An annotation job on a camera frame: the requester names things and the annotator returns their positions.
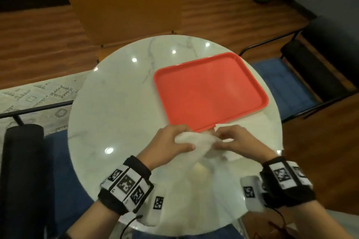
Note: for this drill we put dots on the person's left hand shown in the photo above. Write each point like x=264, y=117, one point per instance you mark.
x=160, y=146

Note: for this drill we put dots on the person's right hand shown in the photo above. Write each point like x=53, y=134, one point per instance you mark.
x=246, y=143

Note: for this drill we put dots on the red plastic tray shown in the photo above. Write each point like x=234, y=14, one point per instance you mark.
x=210, y=93

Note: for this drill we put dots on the person's right forearm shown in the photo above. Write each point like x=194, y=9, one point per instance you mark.
x=314, y=224

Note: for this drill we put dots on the person's left forearm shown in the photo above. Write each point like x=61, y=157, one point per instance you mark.
x=89, y=222

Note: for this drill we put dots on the person's legs in blue jeans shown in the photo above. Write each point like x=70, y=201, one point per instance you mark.
x=224, y=233

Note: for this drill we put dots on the blue chair with black bolsters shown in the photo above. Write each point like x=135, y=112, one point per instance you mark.
x=280, y=87
x=22, y=177

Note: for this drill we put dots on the yellow upholstered chair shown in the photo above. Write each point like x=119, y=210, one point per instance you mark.
x=123, y=12

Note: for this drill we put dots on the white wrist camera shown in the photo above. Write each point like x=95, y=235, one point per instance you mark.
x=252, y=202
x=151, y=216

